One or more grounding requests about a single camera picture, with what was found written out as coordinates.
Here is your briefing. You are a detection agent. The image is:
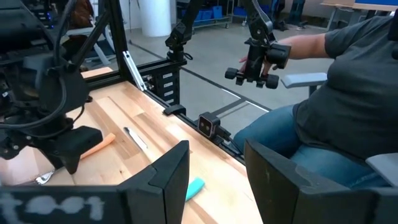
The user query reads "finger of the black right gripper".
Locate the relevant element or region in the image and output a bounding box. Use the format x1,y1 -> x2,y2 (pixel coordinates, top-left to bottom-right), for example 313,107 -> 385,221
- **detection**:
39,126 -> 104,175

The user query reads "black rail clip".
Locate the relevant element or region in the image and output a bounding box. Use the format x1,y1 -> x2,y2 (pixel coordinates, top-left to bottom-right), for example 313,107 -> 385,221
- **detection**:
163,104 -> 187,116

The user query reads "yellow handled knife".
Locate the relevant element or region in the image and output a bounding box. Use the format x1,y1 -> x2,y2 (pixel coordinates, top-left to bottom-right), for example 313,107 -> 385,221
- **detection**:
123,126 -> 158,162

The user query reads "grey chair armrest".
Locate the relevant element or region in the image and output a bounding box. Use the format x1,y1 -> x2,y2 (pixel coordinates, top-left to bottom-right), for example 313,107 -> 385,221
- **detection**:
281,72 -> 328,96
365,152 -> 398,187

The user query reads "blue storage bins rack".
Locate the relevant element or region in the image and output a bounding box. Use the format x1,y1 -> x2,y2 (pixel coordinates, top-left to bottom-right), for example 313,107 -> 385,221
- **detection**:
178,4 -> 233,30

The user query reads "person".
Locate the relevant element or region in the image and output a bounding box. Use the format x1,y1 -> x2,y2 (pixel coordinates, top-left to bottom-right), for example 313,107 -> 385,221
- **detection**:
233,15 -> 398,189
70,0 -> 94,29

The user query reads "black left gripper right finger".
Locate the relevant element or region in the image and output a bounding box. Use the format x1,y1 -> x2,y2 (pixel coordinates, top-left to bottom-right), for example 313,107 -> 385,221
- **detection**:
244,139 -> 379,224

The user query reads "black labelled control box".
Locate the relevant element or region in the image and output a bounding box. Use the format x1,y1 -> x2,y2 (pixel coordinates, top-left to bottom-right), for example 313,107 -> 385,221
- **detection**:
138,58 -> 187,106

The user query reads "person's hand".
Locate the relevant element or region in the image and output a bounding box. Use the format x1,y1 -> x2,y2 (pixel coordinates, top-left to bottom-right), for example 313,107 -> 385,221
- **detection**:
238,55 -> 275,77

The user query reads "silver corner bracket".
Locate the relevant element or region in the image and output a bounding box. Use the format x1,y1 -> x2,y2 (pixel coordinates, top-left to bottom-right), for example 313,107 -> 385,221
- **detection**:
122,50 -> 147,92

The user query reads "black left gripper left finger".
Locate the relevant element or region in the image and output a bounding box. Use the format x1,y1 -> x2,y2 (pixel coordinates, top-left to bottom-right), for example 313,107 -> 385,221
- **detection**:
118,140 -> 190,224

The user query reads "wooden top workbench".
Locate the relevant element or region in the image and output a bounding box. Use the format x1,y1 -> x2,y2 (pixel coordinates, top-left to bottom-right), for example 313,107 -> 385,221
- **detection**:
320,0 -> 398,24

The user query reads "orange handled fork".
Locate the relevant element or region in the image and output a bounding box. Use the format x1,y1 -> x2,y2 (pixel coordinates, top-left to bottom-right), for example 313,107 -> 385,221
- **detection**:
34,133 -> 116,185

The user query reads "black aluminium table frame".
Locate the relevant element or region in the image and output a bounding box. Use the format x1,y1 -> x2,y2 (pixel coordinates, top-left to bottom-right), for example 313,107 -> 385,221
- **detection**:
70,0 -> 246,164

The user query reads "small black table camera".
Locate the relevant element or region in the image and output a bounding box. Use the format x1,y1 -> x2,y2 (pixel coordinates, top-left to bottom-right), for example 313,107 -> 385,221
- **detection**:
197,111 -> 233,144

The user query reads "white round pillar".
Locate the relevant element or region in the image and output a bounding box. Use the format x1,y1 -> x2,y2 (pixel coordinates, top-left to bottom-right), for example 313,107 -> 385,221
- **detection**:
139,0 -> 172,38

